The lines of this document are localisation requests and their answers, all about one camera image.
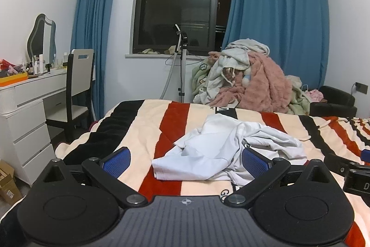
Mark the orange tray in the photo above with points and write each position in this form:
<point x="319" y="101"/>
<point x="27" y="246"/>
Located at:
<point x="11" y="79"/>

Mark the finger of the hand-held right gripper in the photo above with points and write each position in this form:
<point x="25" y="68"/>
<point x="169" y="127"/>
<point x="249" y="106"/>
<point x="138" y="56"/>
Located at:
<point x="366" y="155"/>
<point x="338" y="161"/>

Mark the white hooded garment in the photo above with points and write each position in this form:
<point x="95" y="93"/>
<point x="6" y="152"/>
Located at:
<point x="228" y="61"/>

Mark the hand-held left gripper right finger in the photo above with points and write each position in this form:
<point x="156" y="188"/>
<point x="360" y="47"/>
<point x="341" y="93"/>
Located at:
<point x="254" y="163"/>

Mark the striped fleece blanket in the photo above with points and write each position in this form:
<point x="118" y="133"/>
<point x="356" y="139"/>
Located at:
<point x="138" y="131"/>

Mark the white dressing table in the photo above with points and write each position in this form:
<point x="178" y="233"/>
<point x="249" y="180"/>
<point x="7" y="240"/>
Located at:
<point x="26" y="119"/>

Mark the blue curtain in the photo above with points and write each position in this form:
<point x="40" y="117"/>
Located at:
<point x="95" y="33"/>
<point x="274" y="4"/>

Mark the red box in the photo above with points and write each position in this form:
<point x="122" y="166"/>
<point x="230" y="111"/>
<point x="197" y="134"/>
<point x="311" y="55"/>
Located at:
<point x="5" y="64"/>

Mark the grey sweatshirt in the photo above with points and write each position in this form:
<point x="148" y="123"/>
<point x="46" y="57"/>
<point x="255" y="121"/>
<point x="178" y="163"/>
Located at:
<point x="251" y="46"/>

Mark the pink fluffy blanket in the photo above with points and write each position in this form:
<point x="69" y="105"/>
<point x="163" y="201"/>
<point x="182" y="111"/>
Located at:
<point x="266" y="79"/>

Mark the group of toiletry bottles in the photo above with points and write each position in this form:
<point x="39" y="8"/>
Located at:
<point x="39" y="64"/>

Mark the pink clothing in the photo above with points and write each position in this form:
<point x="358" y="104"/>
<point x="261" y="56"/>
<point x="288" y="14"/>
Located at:
<point x="315" y="95"/>

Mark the dark wall socket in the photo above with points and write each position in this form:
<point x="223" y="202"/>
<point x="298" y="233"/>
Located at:
<point x="361" y="87"/>

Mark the wavy framed mirror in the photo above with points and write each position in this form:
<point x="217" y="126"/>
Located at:
<point x="40" y="35"/>

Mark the black armchair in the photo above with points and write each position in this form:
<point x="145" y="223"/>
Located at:
<point x="335" y="99"/>

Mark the dark framed window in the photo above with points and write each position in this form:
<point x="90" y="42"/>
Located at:
<point x="173" y="4"/>

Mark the cardboard box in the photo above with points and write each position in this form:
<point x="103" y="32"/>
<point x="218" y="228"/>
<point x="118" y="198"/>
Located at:
<point x="8" y="186"/>

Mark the beige cloth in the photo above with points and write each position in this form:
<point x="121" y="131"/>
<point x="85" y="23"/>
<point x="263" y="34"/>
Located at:
<point x="149" y="51"/>
<point x="170" y="50"/>

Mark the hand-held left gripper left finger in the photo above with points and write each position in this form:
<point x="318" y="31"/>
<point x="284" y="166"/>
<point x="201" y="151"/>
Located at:
<point x="117" y="162"/>

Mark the standing garment steamer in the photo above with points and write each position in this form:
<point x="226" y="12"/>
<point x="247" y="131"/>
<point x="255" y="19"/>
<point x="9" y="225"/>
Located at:
<point x="182" y="67"/>

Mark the green printed blanket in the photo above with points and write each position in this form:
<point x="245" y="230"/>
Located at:
<point x="199" y="73"/>

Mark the pale green blanket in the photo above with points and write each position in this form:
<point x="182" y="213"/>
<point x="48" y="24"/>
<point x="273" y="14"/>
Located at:
<point x="297" y="99"/>

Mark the black and white chair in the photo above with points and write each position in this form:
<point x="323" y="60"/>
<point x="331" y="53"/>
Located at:
<point x="81" y="70"/>

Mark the white shirt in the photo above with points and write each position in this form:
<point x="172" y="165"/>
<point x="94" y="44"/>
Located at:
<point x="202" y="148"/>

